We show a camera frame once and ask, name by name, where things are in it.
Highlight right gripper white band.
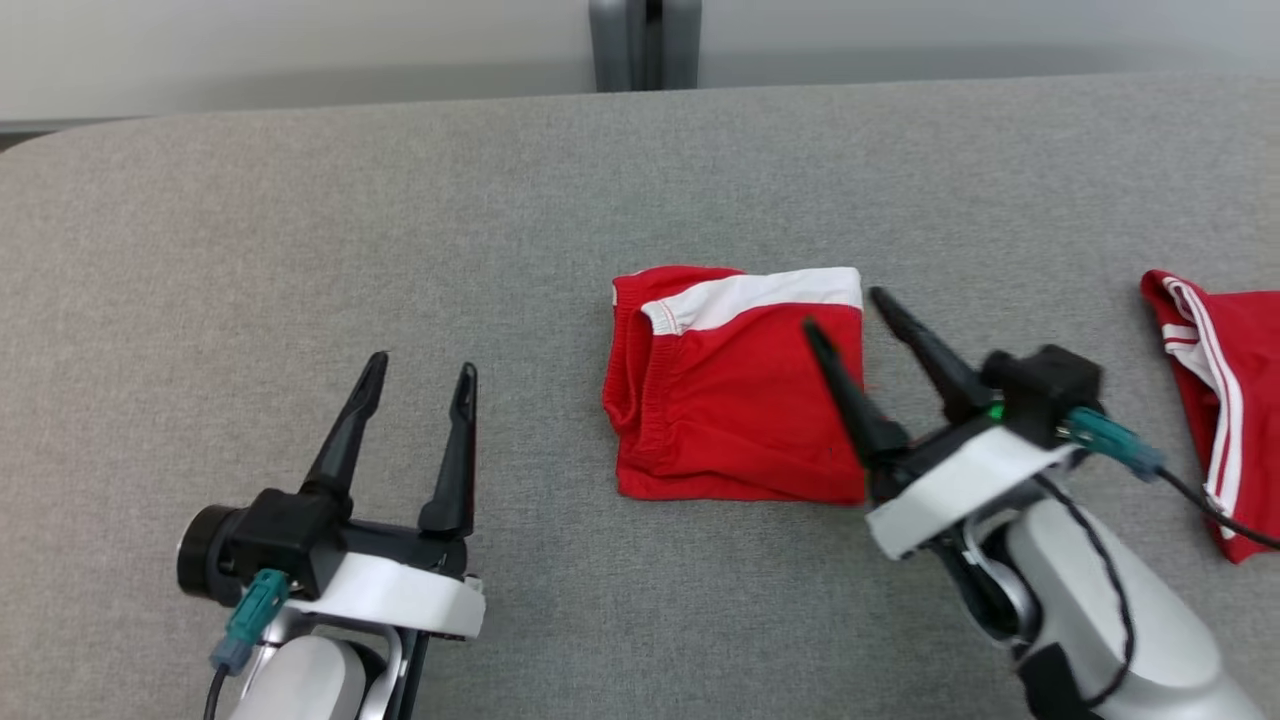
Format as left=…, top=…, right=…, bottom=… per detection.
left=802, top=286, right=1083, bottom=562

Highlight red shorts with white stripe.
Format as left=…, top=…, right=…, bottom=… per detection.
left=602, top=264, right=868, bottom=505

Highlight red Bulls 23 jersey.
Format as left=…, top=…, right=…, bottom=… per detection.
left=1140, top=268, right=1280, bottom=565

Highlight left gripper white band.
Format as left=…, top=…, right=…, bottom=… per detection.
left=300, top=350, right=488, bottom=642

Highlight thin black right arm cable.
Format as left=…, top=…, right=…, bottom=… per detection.
left=1030, top=473, right=1138, bottom=706

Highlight right camera cable teal plug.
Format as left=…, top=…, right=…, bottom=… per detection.
left=1062, top=407, right=1280, bottom=553

